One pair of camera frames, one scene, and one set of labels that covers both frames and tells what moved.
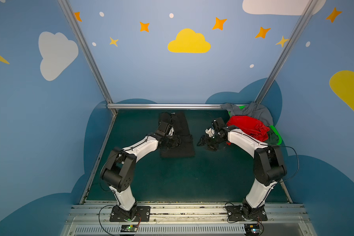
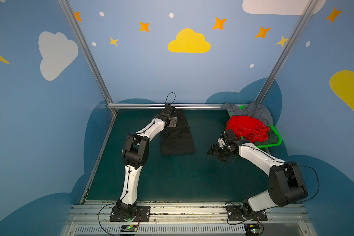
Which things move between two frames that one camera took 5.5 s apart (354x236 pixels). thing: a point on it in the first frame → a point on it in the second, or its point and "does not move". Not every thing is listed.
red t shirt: x=250 y=127 does not move
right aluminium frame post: x=308 y=12 does not move
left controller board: x=129 y=228 does not move
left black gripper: x=173 y=141 → x=173 y=122
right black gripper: x=208 y=142 → x=219 y=150
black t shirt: x=179 y=120 does not move
